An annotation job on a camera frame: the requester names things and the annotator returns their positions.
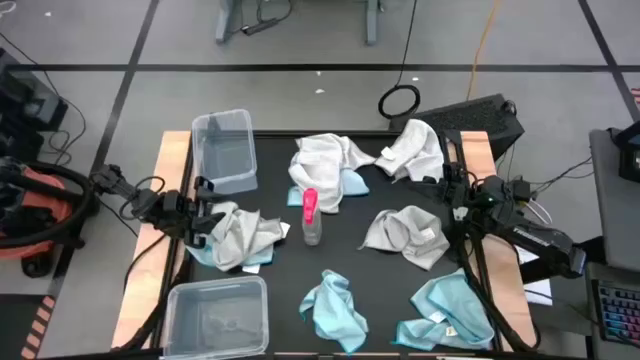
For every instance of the black power strip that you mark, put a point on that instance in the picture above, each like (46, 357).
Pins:
(260, 26)

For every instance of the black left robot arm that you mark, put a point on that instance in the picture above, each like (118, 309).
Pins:
(115, 182)

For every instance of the gray desk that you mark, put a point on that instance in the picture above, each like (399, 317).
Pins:
(615, 210)

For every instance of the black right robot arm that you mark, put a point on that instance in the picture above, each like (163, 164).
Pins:
(540, 240)

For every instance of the clear spray bottle red nozzle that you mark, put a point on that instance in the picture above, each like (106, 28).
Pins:
(311, 230)

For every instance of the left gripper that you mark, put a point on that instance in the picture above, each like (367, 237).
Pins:
(185, 215)

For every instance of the orange shop vacuum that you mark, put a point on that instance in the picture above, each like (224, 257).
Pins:
(40, 205)

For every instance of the black mat orange stripes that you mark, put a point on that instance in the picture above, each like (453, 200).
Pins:
(15, 325)

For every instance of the black equipment case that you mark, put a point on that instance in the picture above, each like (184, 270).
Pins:
(25, 105)

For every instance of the black desktop monitor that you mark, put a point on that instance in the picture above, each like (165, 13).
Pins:
(631, 155)

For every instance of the backlit computer keyboard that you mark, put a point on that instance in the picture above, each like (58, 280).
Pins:
(620, 312)

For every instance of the black power adapter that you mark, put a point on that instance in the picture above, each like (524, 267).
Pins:
(521, 190)

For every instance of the white paper sheet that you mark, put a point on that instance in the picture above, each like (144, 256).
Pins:
(540, 290)

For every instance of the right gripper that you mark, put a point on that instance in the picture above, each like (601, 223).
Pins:
(465, 187)

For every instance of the light blue microfiber towel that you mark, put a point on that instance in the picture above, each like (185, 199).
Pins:
(450, 310)
(332, 310)
(355, 185)
(200, 256)

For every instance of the clear plastic bin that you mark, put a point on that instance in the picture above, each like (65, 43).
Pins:
(215, 320)
(225, 150)

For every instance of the black computer tower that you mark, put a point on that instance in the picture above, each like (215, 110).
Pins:
(465, 117)

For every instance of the wooden table side board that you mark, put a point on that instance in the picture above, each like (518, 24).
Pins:
(165, 160)
(477, 150)

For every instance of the gray microfiber towel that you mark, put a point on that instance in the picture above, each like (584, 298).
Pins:
(405, 235)
(415, 145)
(240, 235)
(320, 165)

